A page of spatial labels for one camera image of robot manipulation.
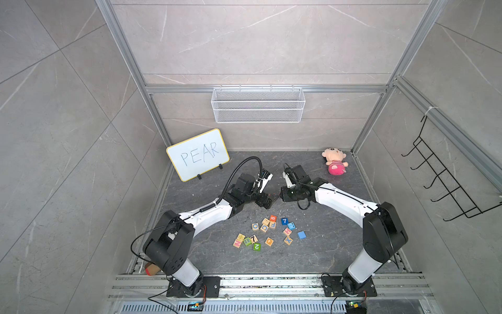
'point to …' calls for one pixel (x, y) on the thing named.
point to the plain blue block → (301, 235)
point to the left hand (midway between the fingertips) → (273, 187)
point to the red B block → (272, 218)
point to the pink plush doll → (334, 158)
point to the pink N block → (237, 243)
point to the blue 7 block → (284, 221)
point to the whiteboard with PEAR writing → (196, 156)
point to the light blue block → (291, 226)
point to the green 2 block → (257, 246)
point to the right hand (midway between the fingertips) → (284, 194)
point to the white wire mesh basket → (255, 105)
